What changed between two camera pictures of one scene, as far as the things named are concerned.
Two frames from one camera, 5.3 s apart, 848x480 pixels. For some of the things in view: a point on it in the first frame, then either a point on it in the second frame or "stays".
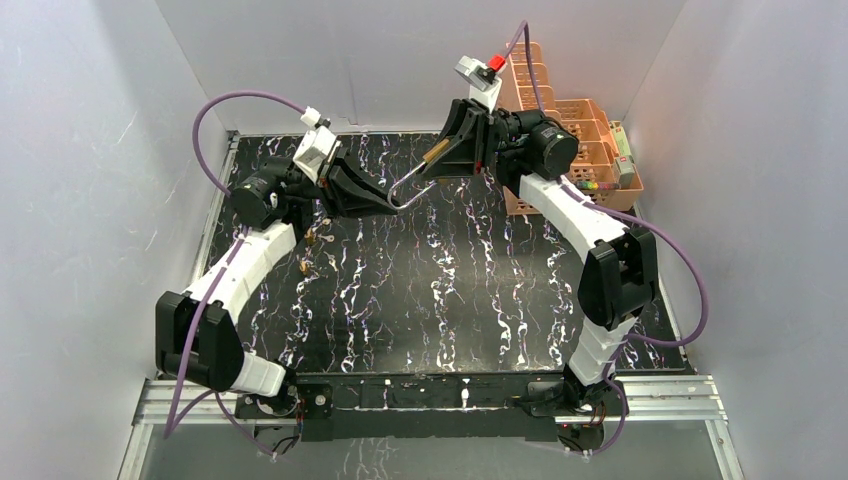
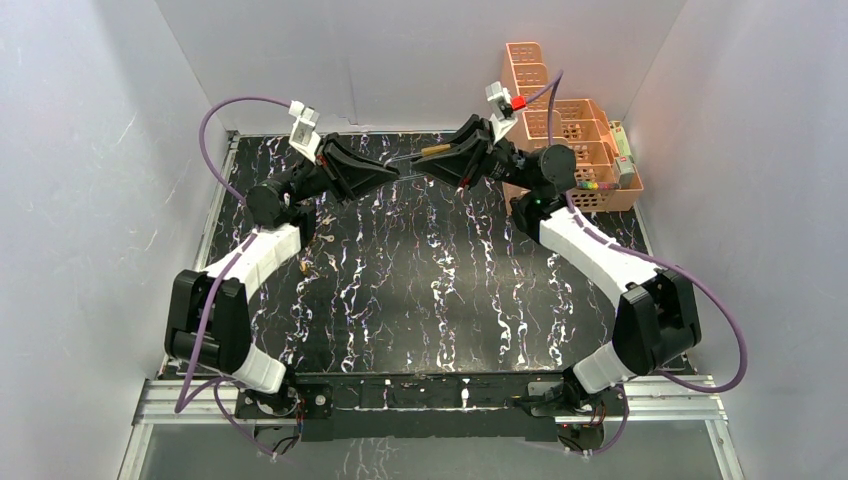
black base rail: [525, 406] stays
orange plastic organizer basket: [594, 177] stays
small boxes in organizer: [624, 163] stays
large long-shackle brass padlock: [424, 160] -> [423, 152]
